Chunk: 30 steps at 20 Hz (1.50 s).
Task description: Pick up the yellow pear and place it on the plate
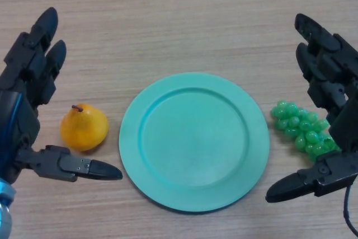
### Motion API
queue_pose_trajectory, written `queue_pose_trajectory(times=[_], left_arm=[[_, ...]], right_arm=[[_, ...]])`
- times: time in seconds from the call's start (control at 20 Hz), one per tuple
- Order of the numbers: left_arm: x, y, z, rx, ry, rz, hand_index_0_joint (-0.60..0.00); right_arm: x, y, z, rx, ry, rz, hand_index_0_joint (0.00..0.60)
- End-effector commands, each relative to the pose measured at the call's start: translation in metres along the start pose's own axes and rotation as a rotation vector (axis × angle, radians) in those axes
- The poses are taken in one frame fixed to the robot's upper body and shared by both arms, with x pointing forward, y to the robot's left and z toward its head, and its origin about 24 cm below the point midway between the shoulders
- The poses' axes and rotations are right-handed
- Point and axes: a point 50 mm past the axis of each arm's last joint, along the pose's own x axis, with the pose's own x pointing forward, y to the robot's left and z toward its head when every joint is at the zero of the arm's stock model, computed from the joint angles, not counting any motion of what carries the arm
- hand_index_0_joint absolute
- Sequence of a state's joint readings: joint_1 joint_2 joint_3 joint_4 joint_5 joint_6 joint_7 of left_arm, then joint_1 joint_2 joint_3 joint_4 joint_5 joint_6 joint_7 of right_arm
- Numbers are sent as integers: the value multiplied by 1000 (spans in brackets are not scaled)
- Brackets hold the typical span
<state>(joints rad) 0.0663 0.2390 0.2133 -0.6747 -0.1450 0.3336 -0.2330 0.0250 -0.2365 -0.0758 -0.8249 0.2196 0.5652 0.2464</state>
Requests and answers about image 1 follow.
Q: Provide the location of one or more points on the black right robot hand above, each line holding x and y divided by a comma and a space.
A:
345, 130

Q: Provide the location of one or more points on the yellow pear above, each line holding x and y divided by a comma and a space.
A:
84, 127

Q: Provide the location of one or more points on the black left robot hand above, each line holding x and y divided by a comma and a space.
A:
19, 121

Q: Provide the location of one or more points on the green round plate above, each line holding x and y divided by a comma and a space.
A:
195, 144

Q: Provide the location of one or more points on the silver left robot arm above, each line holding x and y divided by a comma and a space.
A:
5, 213

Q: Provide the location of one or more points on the green grape bunch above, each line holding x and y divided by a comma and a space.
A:
305, 132

